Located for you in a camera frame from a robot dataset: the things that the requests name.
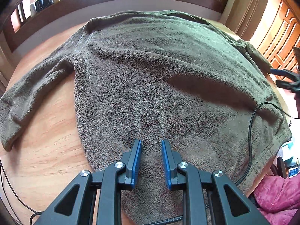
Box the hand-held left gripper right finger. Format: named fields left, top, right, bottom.
left=162, top=139, right=271, bottom=225

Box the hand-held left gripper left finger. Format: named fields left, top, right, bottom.
left=33, top=139, right=143, bottom=225

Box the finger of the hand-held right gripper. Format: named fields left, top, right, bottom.
left=269, top=68, right=300, bottom=78
left=276, top=80, right=300, bottom=92

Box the olive fleece sweater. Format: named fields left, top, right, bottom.
left=0, top=9, right=293, bottom=225

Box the carved wooden door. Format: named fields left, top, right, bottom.
left=250, top=0, right=300, bottom=75

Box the beige pleated curtain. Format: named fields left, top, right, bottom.
left=220, top=0, right=275, bottom=43

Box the pink fleece robe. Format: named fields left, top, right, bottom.
left=253, top=175, right=300, bottom=225

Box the wooden window sill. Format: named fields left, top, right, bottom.
left=2, top=0, right=225, bottom=50

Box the pale thread cone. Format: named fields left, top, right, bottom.
left=29, top=2, right=38, bottom=17

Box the dark marbled thread cone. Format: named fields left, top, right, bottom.
left=35, top=0, right=53, bottom=12

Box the thin black cable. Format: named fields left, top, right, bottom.
left=0, top=162, right=44, bottom=225

